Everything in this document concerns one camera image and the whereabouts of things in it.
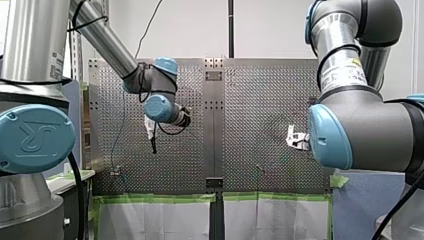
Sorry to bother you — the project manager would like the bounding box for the thin black wall cable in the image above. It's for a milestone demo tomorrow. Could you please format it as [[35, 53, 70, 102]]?
[[134, 0, 165, 60]]

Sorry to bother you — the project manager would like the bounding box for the black upright pole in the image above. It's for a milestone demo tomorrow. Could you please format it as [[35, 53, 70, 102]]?
[[227, 0, 235, 60]]

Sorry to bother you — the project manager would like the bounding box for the dark side cabinet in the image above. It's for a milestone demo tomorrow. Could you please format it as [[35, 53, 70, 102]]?
[[45, 169, 97, 240]]

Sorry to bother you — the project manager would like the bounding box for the grey board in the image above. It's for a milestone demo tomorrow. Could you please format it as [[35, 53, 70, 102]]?
[[332, 170, 407, 240]]

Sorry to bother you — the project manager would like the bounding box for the slotted metal strut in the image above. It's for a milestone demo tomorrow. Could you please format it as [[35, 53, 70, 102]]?
[[68, 19, 84, 83]]

